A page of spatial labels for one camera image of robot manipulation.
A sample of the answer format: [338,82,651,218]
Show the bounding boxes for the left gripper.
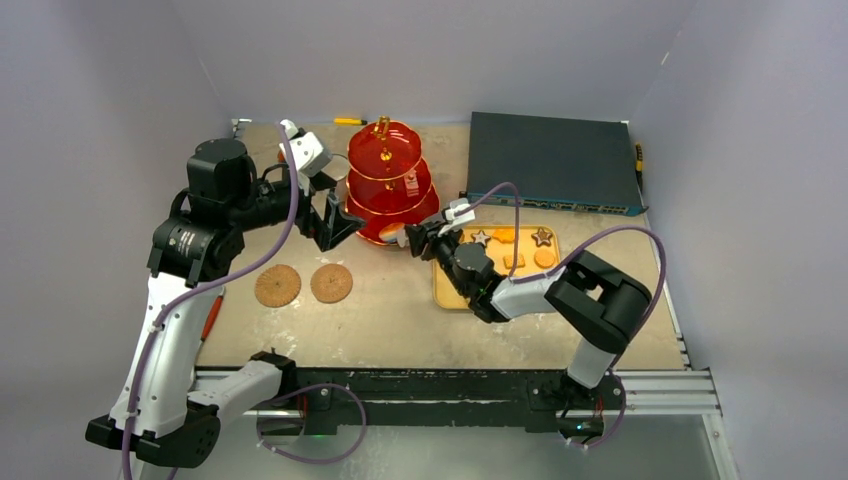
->
[228,168,365,249]

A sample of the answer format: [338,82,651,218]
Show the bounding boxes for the yellow frosted donut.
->
[378,222,407,248]

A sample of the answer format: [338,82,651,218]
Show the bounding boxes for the red three-tier cake stand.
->
[345,116,441,245]

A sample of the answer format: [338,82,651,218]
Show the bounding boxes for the pink layered cake slice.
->
[403,170,420,198]

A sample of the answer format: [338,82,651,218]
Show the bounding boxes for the metal white-tipped tongs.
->
[388,227,410,248]

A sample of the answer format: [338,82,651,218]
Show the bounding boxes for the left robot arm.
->
[85,132,364,479]

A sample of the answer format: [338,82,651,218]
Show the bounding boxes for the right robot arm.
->
[404,222,662,407]

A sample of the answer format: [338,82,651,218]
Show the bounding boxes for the white enamel mug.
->
[323,153,350,196]

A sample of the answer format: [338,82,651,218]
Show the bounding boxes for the white-iced star cookie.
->
[471,230,492,248]

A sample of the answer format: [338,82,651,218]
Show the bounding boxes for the orange fish-shaped cake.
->
[491,228,519,244]

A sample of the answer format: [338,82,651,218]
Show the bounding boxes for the yellow serving tray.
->
[432,224,561,310]

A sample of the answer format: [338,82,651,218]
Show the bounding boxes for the chocolate star cookie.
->
[531,227,554,248]

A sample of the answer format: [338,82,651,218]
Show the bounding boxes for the upper round biscuit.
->
[534,249,558,269]

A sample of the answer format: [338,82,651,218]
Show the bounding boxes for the yellow black tool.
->
[634,142,644,174]

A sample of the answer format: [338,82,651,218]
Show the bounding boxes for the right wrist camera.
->
[442,198,475,228]

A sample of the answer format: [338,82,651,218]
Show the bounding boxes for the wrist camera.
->
[442,198,475,228]
[277,119,333,178]

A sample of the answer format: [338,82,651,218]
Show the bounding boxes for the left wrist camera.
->
[277,119,333,178]

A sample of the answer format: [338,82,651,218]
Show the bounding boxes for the dark network switch box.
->
[461,111,647,217]

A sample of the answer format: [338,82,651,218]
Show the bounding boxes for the black base frame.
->
[254,367,625,438]

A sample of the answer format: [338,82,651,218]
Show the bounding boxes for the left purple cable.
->
[120,121,367,480]

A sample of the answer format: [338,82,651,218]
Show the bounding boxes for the purple cable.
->
[463,181,667,452]
[120,121,367,480]

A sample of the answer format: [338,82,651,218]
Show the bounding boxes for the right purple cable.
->
[463,181,667,452]

